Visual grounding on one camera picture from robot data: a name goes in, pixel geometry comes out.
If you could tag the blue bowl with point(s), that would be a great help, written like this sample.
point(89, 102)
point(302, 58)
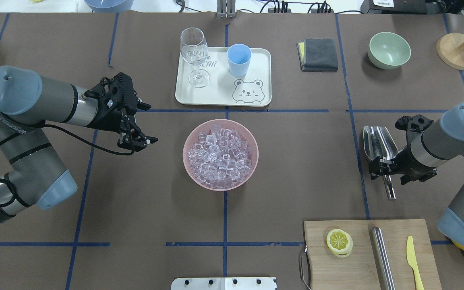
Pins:
point(109, 6)

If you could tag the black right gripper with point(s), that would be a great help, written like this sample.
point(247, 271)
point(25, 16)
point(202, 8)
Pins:
point(407, 160)

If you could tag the steel ice scoop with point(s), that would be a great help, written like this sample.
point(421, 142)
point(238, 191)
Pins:
point(377, 141)

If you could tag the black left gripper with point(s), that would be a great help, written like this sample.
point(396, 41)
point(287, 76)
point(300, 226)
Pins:
point(108, 121)

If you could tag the steel muddler black tip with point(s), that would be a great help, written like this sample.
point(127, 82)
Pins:
point(383, 268)

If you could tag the wooden cutting board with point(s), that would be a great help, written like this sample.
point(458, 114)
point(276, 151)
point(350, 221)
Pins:
point(359, 271)

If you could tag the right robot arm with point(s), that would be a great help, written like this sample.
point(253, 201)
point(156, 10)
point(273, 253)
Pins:
point(430, 144)

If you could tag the lemon slice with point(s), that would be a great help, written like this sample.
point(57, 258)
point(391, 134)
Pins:
point(340, 243)

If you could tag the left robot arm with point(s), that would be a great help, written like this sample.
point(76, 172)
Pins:
point(28, 103)

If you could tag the cream bear serving tray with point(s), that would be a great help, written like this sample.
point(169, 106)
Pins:
point(254, 89)

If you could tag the pink bowl of ice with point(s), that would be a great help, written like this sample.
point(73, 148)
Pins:
point(220, 154)

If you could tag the green ceramic bowl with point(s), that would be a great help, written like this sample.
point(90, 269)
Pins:
point(388, 50)

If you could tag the yellow plastic knife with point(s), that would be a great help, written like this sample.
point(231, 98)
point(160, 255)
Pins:
point(412, 262)

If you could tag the wooden stand with pole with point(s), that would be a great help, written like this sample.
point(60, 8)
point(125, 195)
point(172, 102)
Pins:
point(450, 47)

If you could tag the grey yellow sponge cloth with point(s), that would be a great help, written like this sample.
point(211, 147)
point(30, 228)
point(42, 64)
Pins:
point(318, 55)

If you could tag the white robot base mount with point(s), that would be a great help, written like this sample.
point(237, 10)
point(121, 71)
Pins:
point(225, 283)

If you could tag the clear wine glass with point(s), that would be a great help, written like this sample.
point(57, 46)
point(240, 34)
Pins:
point(194, 50)

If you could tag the yellow lemon back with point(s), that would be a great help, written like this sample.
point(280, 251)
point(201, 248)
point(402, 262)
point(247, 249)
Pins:
point(458, 245)

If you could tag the blue plastic cup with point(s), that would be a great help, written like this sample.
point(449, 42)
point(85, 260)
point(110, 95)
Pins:
point(239, 56)

